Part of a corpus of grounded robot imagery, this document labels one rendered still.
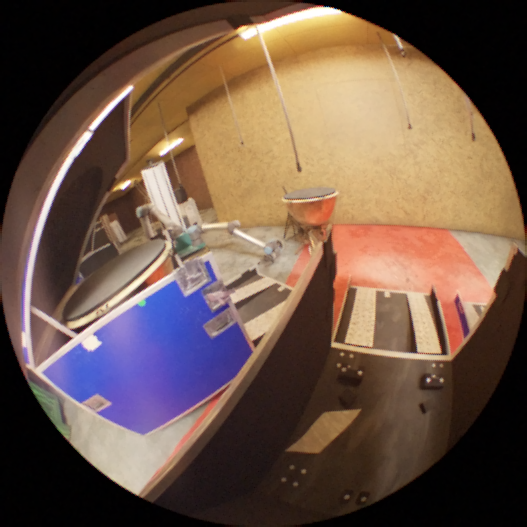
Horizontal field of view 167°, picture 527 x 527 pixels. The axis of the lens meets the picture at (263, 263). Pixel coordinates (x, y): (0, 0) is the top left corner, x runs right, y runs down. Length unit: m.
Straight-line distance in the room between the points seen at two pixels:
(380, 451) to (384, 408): 0.24
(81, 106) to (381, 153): 3.18
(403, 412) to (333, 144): 3.21
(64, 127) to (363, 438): 1.17
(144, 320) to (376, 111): 3.45
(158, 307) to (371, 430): 1.11
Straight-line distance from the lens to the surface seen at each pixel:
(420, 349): 1.34
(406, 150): 3.29
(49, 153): 0.15
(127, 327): 0.75
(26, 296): 0.83
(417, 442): 1.16
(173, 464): 0.31
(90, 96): 0.18
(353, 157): 3.14
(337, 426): 1.04
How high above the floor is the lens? 1.21
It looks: 29 degrees down
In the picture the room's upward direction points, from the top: 15 degrees counter-clockwise
